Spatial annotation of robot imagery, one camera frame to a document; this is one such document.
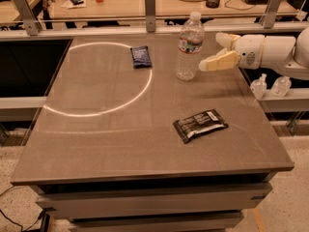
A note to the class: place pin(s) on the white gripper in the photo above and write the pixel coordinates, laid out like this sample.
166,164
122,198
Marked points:
250,51

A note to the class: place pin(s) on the clear plastic water bottle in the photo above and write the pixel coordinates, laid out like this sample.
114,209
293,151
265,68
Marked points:
189,47

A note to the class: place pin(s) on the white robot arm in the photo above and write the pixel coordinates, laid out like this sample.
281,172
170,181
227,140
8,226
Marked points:
286,55

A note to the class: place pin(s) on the small clear sanitizer bottle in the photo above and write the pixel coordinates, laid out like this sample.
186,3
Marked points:
259,86

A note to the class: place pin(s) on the black mesh pen cup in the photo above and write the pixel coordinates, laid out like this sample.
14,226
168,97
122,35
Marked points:
212,3

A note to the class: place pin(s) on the black snack packet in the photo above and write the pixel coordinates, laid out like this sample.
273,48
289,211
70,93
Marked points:
201,123

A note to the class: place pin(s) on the blue snack packet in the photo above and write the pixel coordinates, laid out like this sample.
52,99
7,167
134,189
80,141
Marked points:
140,57

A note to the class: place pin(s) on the grey table base drawers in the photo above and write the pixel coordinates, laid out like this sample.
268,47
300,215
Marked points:
175,205

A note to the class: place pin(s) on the right grey metal bracket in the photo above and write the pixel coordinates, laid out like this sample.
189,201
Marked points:
269,16

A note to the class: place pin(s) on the grey metal bracket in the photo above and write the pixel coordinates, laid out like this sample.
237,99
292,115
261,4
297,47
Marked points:
150,15
269,16
31,24

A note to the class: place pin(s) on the middle grey metal bracket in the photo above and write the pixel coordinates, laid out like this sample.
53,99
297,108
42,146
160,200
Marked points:
150,15

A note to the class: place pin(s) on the left grey metal bracket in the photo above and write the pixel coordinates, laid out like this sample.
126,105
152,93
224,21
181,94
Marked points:
31,24

